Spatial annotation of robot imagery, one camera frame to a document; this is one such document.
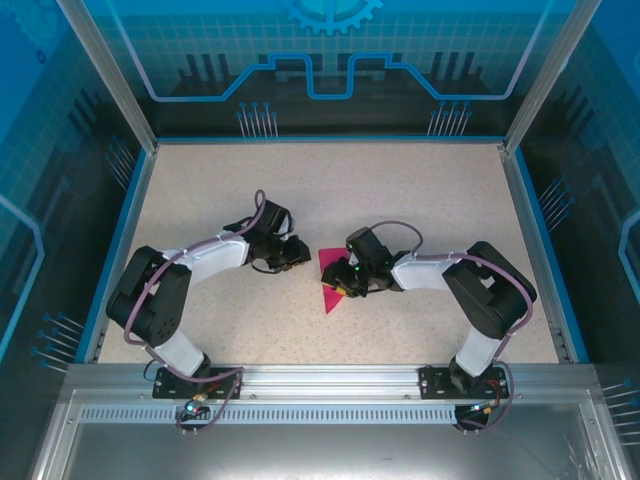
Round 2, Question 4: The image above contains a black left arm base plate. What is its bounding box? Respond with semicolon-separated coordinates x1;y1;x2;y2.
152;366;245;400

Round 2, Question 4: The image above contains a blue-edged aluminium side rail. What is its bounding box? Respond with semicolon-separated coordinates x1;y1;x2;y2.
73;144;160;365
498;142;592;365

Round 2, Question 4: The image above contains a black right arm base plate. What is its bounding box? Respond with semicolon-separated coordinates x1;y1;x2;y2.
418;364;507;400

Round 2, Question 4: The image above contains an aluminium frame post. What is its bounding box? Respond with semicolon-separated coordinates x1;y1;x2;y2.
501;0;605;154
53;0;161;154

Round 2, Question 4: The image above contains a magenta cloth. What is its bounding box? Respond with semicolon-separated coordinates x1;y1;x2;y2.
317;248;351;315

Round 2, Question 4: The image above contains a slotted metal cable duct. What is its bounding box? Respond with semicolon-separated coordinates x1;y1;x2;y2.
78;405;464;426

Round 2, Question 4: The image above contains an aluminium mounting rail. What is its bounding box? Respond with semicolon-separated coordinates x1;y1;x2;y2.
66;363;600;402

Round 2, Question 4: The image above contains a grey metal tray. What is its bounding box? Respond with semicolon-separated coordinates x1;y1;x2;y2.
27;388;634;480

